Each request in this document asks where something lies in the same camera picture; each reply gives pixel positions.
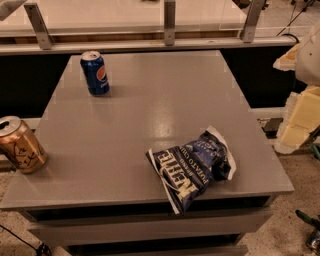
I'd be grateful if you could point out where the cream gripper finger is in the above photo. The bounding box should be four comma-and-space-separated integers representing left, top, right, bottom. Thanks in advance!
274, 86, 320, 154
273, 44, 299, 71

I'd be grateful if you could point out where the blue pepsi can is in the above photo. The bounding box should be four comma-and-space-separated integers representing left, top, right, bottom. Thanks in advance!
80, 51, 109, 96

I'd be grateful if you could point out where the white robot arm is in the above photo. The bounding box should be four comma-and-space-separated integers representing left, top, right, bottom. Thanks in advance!
273, 21, 320, 154

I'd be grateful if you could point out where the orange soda can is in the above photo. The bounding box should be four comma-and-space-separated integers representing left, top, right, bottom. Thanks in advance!
0, 116, 47, 174

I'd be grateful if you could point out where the blue kettle chips bag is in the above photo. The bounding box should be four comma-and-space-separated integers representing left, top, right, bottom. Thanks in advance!
146, 126, 236, 215

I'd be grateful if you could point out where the grey drawer cabinet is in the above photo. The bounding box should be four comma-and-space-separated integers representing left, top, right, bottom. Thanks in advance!
1, 51, 293, 256

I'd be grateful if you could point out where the black background cable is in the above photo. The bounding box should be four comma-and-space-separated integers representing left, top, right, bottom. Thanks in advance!
275, 0, 318, 44

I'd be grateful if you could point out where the right metal railing bracket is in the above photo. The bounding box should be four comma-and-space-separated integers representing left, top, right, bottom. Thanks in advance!
240, 0, 265, 43

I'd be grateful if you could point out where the metal railing bracket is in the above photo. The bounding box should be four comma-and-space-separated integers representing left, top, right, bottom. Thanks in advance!
24, 3, 53, 50
240, 0, 265, 43
164, 0, 176, 46

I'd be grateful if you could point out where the green handled tool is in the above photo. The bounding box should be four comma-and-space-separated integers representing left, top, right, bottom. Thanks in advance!
295, 209, 320, 254

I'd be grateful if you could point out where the middle metal railing bracket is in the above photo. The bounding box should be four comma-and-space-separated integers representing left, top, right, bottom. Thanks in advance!
164, 0, 176, 46

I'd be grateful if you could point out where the left metal railing bracket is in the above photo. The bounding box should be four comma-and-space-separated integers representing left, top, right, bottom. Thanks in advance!
24, 3, 53, 50

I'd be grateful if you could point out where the black floor cable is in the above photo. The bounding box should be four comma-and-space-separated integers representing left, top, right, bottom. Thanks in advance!
0, 224, 52, 256

